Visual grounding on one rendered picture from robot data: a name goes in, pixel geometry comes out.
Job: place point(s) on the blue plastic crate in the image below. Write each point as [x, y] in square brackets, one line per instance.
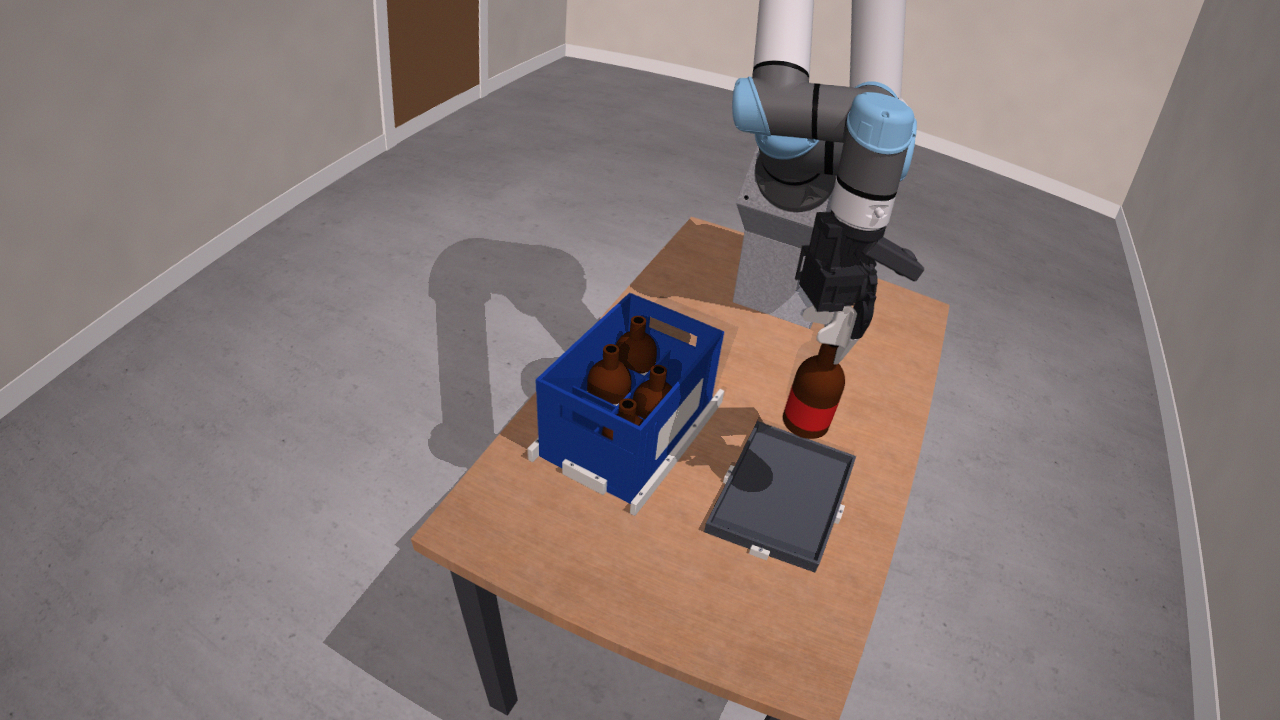
[629, 460]

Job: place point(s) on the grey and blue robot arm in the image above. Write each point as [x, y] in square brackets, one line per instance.
[789, 113]

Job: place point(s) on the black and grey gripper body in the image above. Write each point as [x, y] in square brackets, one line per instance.
[836, 273]

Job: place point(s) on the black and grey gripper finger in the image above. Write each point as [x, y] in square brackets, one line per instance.
[810, 314]
[848, 326]

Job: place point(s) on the brown glass bottle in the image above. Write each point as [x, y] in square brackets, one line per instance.
[627, 411]
[815, 394]
[637, 349]
[650, 393]
[609, 379]

